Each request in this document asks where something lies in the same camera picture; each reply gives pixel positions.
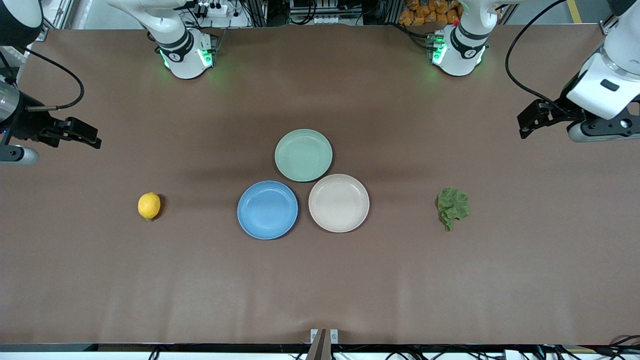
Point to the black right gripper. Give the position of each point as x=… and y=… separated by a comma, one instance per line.
x=26, y=126

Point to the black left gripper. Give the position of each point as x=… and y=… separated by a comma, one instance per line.
x=562, y=109

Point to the yellow lemon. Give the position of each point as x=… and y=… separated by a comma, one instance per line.
x=149, y=206

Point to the green lettuce leaf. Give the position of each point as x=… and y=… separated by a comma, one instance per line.
x=453, y=204

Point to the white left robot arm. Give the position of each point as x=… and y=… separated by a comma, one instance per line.
x=465, y=52

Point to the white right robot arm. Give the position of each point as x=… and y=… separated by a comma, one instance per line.
x=185, y=55

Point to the bag of orange fruit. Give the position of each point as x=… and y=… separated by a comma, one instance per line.
x=425, y=12

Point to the white power strip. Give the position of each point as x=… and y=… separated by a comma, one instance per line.
x=212, y=9

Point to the blue plate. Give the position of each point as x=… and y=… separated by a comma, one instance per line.
x=267, y=210

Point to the beige plate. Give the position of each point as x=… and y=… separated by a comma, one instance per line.
x=339, y=203

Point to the pale green plate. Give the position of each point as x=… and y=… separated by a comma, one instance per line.
x=303, y=155

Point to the black table edge strip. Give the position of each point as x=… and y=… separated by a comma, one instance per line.
x=200, y=347

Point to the metal table edge bracket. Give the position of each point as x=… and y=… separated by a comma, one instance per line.
x=334, y=336

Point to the brown camera pole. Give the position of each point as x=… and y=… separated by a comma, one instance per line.
x=318, y=347

